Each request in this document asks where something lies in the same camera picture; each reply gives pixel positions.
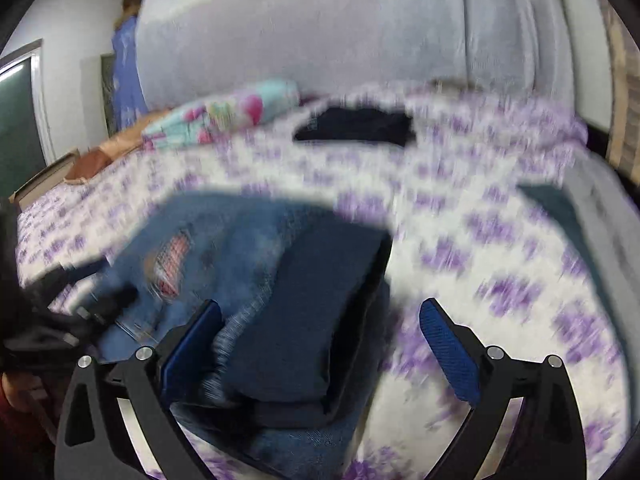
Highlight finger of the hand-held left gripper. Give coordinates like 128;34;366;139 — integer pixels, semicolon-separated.
75;282;140;326

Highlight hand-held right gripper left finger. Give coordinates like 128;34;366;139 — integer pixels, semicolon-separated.
52;299;223;480

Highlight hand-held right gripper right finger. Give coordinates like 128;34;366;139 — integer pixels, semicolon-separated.
419;298;588;480

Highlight blue denim pants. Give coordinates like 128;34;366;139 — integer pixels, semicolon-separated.
95;187;396;480

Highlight black folded pants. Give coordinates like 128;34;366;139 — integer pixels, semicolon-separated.
294;106;416;147

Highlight purple floral bed sheet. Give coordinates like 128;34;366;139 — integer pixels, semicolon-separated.
15;85;636;480

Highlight orange brown cloth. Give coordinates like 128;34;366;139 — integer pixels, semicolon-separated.
65;110;171;186

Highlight teal cloth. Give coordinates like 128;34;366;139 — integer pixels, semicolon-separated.
517;182;596;246

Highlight green door panel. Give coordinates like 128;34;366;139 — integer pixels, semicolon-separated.
0;40;57;201

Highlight grey cloth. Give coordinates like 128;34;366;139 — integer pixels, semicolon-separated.
550;152;636;301

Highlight framed picture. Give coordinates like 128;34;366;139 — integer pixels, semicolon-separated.
100;52;119;126

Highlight blue patterned cloth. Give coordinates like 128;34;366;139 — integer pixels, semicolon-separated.
111;15;148;136

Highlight colourful flower print pillow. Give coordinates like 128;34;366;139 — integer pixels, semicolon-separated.
142;78;301;147

